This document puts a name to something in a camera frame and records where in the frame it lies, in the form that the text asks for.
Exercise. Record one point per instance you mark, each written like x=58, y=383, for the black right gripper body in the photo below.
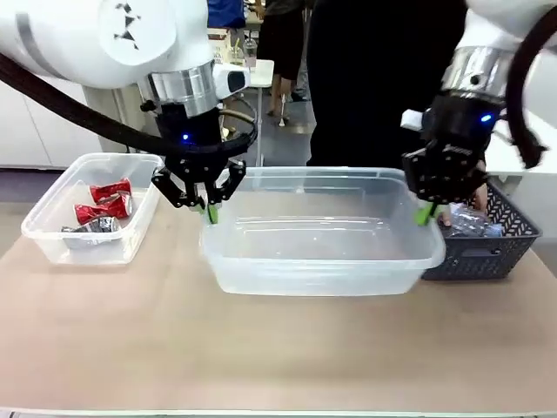
x=461, y=122

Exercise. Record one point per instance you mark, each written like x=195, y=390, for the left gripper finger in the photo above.
x=224, y=187
x=178, y=191

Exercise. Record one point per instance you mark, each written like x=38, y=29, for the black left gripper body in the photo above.
x=191, y=130

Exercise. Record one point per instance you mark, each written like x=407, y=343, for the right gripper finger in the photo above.
x=424, y=183
x=463, y=187

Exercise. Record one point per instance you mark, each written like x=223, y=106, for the clear plastic bottle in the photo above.
x=474, y=222

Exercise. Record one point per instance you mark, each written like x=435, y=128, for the large clear plastic bin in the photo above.
x=322, y=244

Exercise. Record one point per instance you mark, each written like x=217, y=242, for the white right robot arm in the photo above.
x=491, y=43

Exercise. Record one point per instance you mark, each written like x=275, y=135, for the dark grey woven basket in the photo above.
x=483, y=257

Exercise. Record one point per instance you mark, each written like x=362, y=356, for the person's hand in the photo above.
x=481, y=198

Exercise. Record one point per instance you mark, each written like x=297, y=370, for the crushed red can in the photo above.
x=111, y=190
x=102, y=211

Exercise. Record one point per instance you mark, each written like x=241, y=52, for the white side table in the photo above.
x=544, y=109

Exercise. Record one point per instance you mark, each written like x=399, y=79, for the plastic cup with green drink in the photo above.
x=237, y=54

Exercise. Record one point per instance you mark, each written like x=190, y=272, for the white table with metal legs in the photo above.
x=263, y=74

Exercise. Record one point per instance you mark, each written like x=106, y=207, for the crushed silver black can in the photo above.
x=93, y=226

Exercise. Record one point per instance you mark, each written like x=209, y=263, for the person in black top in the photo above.
x=374, y=82

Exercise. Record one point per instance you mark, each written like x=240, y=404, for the dome lid plastic cup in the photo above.
x=250, y=52

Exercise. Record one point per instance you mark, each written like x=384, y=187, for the small clear plastic bin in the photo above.
x=87, y=244

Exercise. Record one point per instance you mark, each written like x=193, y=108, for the bystander in blue shirt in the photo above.
x=226, y=13

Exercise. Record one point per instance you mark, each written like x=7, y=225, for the bystander in black shorts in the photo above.
x=283, y=43

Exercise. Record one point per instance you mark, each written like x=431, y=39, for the white cabinet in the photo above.
x=43, y=130

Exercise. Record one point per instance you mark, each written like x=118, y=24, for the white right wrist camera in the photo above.
x=412, y=119

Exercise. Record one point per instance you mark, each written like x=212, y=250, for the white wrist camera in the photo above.
x=412, y=119
x=232, y=80

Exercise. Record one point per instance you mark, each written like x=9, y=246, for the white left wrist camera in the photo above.
x=232, y=80

